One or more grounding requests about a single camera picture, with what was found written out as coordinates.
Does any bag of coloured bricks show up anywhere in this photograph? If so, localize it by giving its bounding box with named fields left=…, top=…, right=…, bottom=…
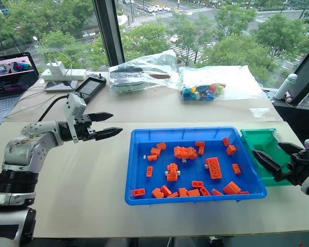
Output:
left=178, top=65, right=266, bottom=102

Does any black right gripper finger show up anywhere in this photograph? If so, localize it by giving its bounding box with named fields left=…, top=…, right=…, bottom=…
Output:
left=252, top=150, right=283, bottom=179
left=277, top=142, right=304, bottom=155

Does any grey table cable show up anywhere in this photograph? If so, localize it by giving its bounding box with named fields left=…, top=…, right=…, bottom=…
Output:
left=2, top=86, right=69, bottom=119

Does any white bottle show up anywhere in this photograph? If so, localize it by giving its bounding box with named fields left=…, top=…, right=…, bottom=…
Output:
left=273, top=73, right=298, bottom=100

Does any dark window frame post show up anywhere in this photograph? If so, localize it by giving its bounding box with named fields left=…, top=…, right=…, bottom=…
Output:
left=92, top=0, right=125, bottom=68

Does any black handheld controller with screen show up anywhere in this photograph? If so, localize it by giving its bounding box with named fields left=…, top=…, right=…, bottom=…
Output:
left=74, top=72, right=107, bottom=100

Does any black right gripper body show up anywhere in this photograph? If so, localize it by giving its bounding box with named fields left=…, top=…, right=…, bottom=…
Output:
left=272, top=149, right=309, bottom=187

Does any black monitor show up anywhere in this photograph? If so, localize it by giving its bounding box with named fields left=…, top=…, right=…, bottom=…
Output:
left=288, top=45, right=309, bottom=106

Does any white charger plug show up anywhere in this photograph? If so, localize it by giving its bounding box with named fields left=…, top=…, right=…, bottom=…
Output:
left=46, top=61, right=66, bottom=76

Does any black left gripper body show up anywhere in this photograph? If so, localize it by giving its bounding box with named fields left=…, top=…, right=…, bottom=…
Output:
left=74, top=114, right=97, bottom=142

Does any white charger cable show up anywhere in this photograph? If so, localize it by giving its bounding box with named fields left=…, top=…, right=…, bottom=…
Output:
left=45, top=48, right=73, bottom=78

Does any open grey laptop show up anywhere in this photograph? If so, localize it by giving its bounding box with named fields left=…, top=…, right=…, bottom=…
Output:
left=0, top=51, right=40, bottom=128

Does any blue plastic tray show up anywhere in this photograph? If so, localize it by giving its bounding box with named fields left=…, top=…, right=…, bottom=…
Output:
left=124, top=126, right=268, bottom=206

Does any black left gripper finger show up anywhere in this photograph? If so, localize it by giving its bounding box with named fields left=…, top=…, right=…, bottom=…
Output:
left=93, top=126, right=124, bottom=141
left=89, top=111, right=114, bottom=122

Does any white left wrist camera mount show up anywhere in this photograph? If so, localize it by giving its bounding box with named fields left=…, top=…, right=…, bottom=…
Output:
left=63, top=93, right=88, bottom=144

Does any green plastic tray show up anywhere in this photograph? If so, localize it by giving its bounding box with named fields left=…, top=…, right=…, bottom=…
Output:
left=239, top=128, right=292, bottom=187

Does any orange plastic part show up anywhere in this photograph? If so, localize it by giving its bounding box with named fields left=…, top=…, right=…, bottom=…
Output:
left=222, top=181, right=242, bottom=195

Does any small clear plastic wrapper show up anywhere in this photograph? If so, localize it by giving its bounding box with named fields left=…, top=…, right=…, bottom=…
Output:
left=249, top=108, right=271, bottom=118

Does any clear bag with dark items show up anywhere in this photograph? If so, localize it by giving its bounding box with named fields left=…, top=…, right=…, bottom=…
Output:
left=109, top=49, right=181, bottom=96

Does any white power strip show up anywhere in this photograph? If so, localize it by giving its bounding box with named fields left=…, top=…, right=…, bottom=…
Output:
left=41, top=68, right=88, bottom=81

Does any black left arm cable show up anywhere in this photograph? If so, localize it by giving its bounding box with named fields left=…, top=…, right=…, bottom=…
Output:
left=38, top=94, right=69, bottom=122

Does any grey flat tablet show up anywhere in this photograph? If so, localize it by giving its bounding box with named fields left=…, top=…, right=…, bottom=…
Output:
left=44, top=80, right=79, bottom=93

